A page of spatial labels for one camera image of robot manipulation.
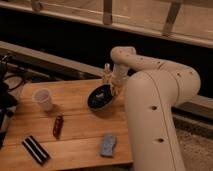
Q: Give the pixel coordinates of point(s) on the black white striped block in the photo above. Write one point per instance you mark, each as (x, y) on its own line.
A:
(39, 154)

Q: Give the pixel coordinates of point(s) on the translucent plastic cup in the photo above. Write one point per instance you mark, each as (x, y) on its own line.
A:
(43, 98)

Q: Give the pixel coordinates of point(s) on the red pocket knife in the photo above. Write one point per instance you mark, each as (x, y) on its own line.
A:
(57, 126)

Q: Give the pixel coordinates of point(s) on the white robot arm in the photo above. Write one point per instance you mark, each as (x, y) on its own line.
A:
(151, 88)

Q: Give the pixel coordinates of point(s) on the wooden table board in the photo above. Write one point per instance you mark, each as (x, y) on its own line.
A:
(81, 135)

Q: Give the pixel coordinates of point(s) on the small white figurine bottle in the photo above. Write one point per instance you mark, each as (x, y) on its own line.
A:
(106, 74)

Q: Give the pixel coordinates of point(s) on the black equipment with cables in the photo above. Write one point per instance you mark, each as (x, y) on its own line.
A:
(7, 100)

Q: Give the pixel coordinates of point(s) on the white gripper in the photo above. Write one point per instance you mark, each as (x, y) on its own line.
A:
(118, 79)

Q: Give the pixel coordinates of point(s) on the black ceramic bowl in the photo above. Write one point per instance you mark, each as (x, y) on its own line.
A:
(99, 97)

